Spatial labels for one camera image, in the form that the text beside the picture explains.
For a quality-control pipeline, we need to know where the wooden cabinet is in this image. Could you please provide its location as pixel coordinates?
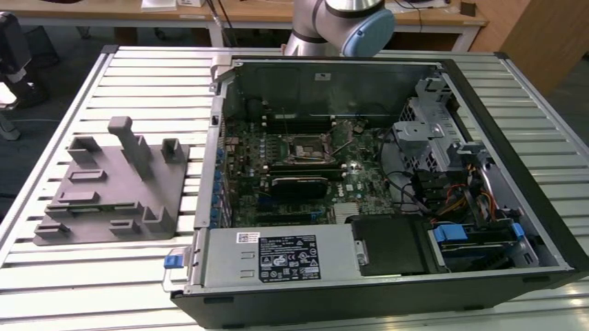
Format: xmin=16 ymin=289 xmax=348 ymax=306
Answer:
xmin=469 ymin=0 xmax=589 ymax=96

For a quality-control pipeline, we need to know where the white cardboard box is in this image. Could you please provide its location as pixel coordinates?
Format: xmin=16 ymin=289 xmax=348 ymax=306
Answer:
xmin=140 ymin=0 xmax=179 ymax=13

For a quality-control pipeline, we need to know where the silver chipset heatsink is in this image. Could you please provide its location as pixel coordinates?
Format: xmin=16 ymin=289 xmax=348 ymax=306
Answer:
xmin=332 ymin=203 xmax=363 ymax=217

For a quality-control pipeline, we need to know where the silver power supply unit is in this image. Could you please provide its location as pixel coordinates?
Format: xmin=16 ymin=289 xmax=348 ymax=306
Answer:
xmin=183 ymin=225 xmax=364 ymax=289

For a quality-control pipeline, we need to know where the multicolour power wire loom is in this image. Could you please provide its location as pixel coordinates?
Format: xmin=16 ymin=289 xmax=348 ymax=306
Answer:
xmin=430 ymin=165 xmax=502 ymax=223

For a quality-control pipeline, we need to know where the green motherboard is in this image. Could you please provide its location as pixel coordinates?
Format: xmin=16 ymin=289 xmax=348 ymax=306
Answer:
xmin=220 ymin=117 xmax=406 ymax=228

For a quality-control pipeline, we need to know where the hard disk in blue carrier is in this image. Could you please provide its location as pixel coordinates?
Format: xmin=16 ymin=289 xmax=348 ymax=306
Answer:
xmin=427 ymin=222 xmax=529 ymax=273

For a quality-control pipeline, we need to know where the grey metal furniture foot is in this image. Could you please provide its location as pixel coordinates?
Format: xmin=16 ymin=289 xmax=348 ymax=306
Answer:
xmin=0 ymin=112 xmax=20 ymax=141

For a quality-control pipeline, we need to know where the silver drive cage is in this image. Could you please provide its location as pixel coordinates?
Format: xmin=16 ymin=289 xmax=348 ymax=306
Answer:
xmin=391 ymin=77 xmax=475 ymax=173

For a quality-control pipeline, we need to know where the wooden desk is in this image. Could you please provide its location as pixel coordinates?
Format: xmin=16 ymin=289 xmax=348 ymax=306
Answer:
xmin=0 ymin=0 xmax=490 ymax=52

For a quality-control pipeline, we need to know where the black graphics card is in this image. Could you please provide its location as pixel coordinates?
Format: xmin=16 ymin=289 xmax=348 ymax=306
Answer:
xmin=268 ymin=177 xmax=331 ymax=201

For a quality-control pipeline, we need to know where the black PC case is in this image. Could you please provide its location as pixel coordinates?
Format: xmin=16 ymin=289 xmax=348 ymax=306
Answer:
xmin=161 ymin=51 xmax=589 ymax=330

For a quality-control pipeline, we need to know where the CPU socket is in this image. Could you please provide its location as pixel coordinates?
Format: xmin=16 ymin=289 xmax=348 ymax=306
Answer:
xmin=284 ymin=132 xmax=332 ymax=163

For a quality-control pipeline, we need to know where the black mesh waste bin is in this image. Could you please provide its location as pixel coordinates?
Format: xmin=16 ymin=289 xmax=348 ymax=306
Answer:
xmin=25 ymin=26 xmax=61 ymax=67

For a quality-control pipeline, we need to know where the grey parts rack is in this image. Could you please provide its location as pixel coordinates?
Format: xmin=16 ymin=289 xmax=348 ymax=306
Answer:
xmin=32 ymin=116 xmax=192 ymax=248

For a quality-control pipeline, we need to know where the green RAM stick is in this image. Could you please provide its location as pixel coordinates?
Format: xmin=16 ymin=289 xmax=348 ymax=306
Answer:
xmin=68 ymin=205 xmax=137 ymax=212

